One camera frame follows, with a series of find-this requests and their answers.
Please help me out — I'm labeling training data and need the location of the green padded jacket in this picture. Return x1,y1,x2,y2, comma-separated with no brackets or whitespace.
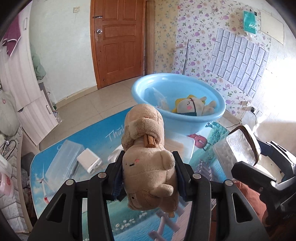
30,44,46,81

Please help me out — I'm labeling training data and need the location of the maroon towel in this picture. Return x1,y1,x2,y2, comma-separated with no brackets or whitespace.
2,15,21,57

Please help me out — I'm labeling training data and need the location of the clear plastic bag in basin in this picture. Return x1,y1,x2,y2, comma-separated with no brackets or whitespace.
152,87,170,111

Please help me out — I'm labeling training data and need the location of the white wooden wardrobe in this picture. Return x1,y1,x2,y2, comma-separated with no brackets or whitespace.
1,2,58,145

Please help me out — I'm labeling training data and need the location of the brown wooden door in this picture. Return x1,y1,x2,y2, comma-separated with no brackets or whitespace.
90,0,145,89

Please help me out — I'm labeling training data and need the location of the teal paper bag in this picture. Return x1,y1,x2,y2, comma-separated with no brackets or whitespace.
243,11,256,35

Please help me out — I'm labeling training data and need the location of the brown plush capybara toy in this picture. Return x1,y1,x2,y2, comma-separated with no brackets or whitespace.
121,103,179,217

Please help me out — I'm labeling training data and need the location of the light blue plastic basin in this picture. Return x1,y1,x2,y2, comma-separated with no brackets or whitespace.
132,73,226,136

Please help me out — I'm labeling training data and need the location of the clear plastic storage box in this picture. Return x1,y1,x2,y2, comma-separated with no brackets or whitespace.
45,140,84,190

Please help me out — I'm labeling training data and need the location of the white power adapter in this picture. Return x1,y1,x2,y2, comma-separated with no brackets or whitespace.
77,148,102,174

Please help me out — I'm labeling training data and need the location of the black cable on floor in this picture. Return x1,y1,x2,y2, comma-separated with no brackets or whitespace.
225,111,258,129

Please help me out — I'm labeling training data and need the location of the clear toothpick box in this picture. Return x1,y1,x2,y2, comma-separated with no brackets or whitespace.
165,132,195,164

